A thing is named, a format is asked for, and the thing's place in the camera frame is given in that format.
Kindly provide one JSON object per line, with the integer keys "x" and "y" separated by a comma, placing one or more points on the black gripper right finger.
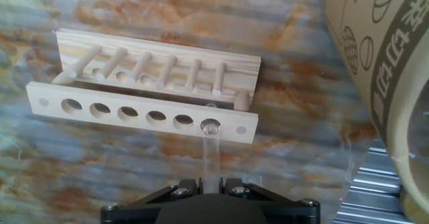
{"x": 291, "y": 214}

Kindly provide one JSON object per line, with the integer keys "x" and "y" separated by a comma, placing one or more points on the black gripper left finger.
{"x": 134, "y": 214}

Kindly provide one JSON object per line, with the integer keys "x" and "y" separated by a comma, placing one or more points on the clear glass test tube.
{"x": 211, "y": 157}

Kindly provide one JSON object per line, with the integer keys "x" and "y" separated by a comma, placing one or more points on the wooden test tube rack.
{"x": 134, "y": 93}

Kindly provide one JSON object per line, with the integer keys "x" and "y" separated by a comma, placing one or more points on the orange marble pattern mat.
{"x": 134, "y": 167}

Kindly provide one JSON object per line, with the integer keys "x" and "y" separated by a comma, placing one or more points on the printed beige paper bucket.
{"x": 385, "y": 66}

